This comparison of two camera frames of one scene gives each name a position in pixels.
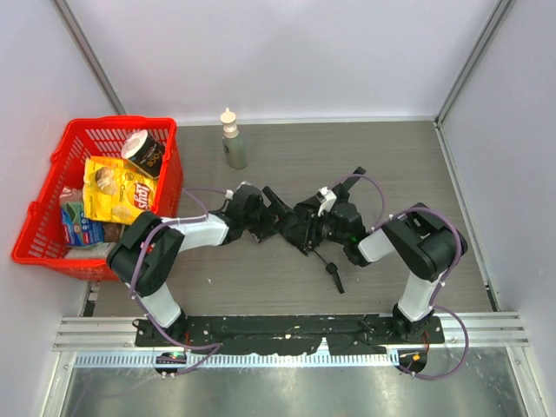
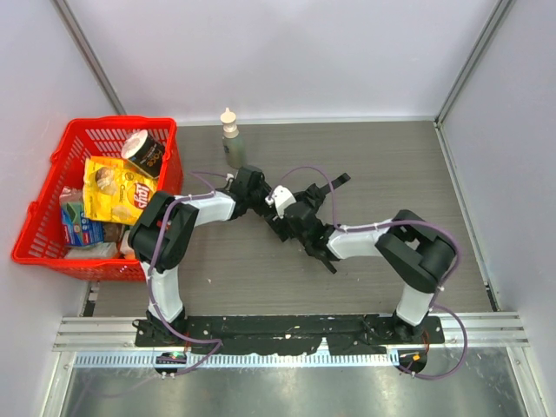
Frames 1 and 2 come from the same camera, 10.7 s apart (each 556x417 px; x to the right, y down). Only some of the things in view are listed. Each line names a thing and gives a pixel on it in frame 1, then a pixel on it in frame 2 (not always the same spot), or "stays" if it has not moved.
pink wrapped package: x=98 y=251 stays
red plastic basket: x=40 y=242 stays
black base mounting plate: x=291 y=335 stays
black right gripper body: x=310 y=228 to x=316 y=196
